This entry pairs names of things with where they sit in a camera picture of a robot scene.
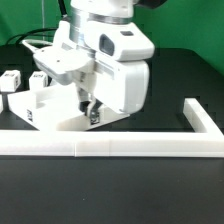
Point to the white part at left edge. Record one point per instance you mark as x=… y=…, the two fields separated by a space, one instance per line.
x=1 y=104

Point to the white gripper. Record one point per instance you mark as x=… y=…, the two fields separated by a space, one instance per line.
x=117 y=75

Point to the white square table top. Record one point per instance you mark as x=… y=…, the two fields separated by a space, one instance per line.
x=56 y=108

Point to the white L-shaped obstacle fence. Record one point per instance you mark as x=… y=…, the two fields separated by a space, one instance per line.
x=205 y=140

